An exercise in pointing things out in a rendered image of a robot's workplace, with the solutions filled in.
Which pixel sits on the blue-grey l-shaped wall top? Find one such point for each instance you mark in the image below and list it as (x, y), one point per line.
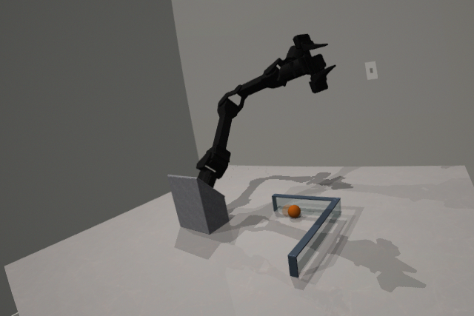
(292, 260)

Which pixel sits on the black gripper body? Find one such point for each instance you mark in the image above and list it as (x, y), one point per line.
(305, 65)

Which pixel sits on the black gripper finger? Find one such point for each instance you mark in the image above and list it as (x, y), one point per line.
(310, 45)
(321, 76)

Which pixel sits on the clear l-shaped wall with dark top edge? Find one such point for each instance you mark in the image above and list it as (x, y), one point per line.
(311, 207)

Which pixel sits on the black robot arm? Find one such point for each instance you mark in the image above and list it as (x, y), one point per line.
(217, 157)

